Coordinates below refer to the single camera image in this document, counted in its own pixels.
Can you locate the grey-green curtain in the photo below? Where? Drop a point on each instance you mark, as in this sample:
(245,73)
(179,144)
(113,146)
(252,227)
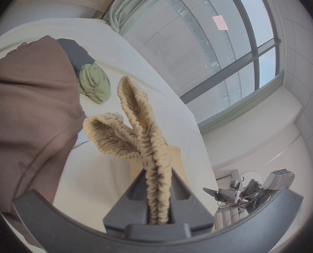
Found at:
(127,12)

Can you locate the brown garment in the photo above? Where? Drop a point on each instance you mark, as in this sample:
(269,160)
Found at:
(27,115)

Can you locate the tan shorts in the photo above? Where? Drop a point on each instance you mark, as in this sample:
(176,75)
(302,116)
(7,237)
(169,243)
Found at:
(156,162)

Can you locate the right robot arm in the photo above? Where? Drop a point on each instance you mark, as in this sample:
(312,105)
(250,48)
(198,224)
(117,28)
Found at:
(278,179)

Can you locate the black garment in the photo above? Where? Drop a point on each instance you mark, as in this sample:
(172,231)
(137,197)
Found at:
(74,51)

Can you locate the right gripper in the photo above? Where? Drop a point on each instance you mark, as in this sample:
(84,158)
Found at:
(228,197)

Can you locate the green garment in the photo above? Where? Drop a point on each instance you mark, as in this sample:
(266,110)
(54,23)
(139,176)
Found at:
(94,83)

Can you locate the window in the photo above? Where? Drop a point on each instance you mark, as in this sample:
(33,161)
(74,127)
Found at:
(185,49)

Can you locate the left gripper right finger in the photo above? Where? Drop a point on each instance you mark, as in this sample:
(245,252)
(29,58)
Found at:
(188,209)

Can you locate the bed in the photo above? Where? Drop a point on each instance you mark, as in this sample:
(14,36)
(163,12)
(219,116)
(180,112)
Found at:
(106,49)

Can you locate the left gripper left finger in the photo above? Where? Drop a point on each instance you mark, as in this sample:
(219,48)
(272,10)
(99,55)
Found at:
(130,207)

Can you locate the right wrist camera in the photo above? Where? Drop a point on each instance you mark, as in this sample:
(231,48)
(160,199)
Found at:
(234,184)

